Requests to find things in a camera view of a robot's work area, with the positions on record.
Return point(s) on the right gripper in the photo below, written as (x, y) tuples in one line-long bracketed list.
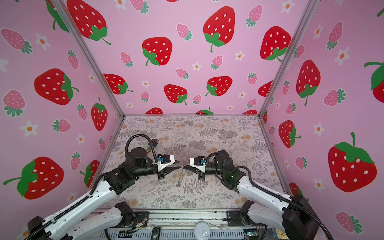
[(188, 167)]

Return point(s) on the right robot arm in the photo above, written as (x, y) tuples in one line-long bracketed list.
[(291, 214)]

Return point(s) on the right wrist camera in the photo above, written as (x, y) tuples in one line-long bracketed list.
[(198, 162)]

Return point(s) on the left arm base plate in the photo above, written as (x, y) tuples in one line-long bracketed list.
[(134, 219)]

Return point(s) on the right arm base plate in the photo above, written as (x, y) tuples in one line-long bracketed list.
[(238, 219)]

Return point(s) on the aluminium front rail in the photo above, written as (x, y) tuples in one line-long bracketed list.
[(179, 224)]

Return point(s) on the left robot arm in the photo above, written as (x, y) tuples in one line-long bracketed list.
[(72, 223)]

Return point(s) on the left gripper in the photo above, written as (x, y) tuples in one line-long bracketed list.
[(161, 174)]

